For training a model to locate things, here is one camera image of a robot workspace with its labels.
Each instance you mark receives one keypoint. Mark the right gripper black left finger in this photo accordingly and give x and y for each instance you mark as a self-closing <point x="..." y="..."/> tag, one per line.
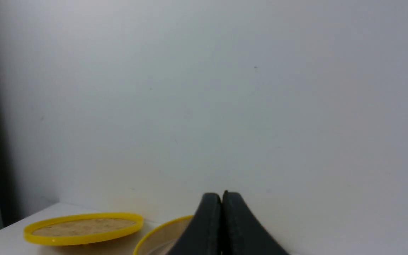
<point x="202" y="235"/>

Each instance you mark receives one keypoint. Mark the yellow-rimmed bamboo steamer basket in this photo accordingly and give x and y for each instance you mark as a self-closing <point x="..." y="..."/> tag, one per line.
<point x="162" y="238"/>

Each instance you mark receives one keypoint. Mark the yellow-rimmed bamboo steamer lid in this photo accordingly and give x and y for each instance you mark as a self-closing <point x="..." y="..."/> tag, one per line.
<point x="83" y="229"/>

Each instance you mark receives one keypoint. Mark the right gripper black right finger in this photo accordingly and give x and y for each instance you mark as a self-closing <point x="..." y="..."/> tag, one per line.
<point x="242" y="233"/>

